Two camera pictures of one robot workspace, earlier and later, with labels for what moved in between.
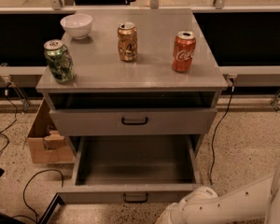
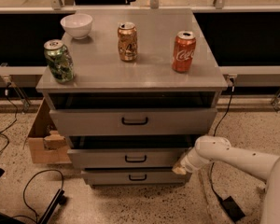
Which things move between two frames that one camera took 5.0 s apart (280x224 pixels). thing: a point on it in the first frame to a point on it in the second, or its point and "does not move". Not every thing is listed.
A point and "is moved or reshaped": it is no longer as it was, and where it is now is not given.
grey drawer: [131, 170] is moved or reshaped
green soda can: [59, 60] does not move
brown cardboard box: [47, 145] does not move
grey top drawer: [133, 121] does not move
